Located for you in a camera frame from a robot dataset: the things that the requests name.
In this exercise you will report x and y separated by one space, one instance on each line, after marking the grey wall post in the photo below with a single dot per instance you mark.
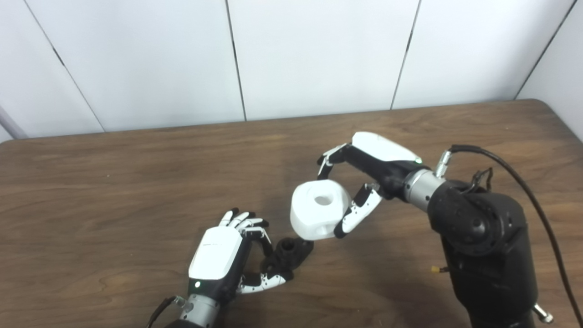
11 123

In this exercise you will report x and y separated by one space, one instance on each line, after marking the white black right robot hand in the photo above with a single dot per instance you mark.
382 150

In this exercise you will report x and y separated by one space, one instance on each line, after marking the white cube block with holes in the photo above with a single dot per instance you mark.
309 218

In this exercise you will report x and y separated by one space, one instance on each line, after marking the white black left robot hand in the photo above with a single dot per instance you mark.
214 255

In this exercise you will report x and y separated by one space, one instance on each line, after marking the black plastic holder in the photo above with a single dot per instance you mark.
291 253

